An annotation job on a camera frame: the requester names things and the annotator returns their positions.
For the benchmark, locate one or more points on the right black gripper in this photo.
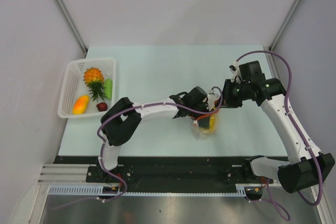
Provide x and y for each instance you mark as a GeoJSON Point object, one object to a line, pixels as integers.
{"type": "Point", "coordinates": [227, 100]}

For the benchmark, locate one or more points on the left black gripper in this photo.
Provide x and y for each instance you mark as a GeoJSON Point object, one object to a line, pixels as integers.
{"type": "Point", "coordinates": [203, 122]}

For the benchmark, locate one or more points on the clear zip top bag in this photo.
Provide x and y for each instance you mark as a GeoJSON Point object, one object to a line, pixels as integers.
{"type": "Point", "coordinates": [197, 132]}

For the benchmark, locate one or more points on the yellow fake banana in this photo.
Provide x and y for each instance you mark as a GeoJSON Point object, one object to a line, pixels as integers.
{"type": "Point", "coordinates": [207, 123]}

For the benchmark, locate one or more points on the green fake pepper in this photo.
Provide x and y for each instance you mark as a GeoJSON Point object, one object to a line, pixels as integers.
{"type": "Point", "coordinates": [108, 86]}

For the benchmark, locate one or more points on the dark fake food piece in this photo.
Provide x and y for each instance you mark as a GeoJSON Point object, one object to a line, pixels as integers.
{"type": "Point", "coordinates": [102, 106]}

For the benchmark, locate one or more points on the orange fake pineapple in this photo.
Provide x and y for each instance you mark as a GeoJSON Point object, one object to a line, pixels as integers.
{"type": "Point", "coordinates": [94, 81]}

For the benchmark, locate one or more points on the orange fake mango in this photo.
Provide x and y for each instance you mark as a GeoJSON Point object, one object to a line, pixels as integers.
{"type": "Point", "coordinates": [80, 105]}

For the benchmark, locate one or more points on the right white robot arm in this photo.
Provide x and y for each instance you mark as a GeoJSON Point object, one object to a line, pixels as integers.
{"type": "Point", "coordinates": [307, 165]}

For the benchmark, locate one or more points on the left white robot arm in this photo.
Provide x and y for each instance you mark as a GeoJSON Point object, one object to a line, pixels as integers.
{"type": "Point", "coordinates": [121, 121]}

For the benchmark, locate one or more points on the white plastic basket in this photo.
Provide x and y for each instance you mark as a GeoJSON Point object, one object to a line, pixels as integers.
{"type": "Point", "coordinates": [73, 86]}

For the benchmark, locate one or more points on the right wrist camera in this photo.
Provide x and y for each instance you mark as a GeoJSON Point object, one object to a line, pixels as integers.
{"type": "Point", "coordinates": [248, 72]}

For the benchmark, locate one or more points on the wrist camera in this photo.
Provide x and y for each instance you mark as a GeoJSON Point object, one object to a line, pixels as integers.
{"type": "Point", "coordinates": [212, 99]}
{"type": "Point", "coordinates": [248, 72]}

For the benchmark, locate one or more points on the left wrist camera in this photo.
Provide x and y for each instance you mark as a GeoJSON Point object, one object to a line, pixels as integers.
{"type": "Point", "coordinates": [212, 99]}

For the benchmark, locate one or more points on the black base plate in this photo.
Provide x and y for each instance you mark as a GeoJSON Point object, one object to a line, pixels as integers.
{"type": "Point", "coordinates": [170, 174]}

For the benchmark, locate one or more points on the right aluminium frame post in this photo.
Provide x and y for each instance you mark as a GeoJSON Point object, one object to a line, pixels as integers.
{"type": "Point", "coordinates": [285, 23]}

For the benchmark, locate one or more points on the aluminium frame post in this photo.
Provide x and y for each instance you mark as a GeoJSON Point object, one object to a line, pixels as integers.
{"type": "Point", "coordinates": [285, 23]}
{"type": "Point", "coordinates": [60, 4]}

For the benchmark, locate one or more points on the left aluminium frame post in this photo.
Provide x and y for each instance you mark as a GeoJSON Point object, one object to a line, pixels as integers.
{"type": "Point", "coordinates": [60, 4]}

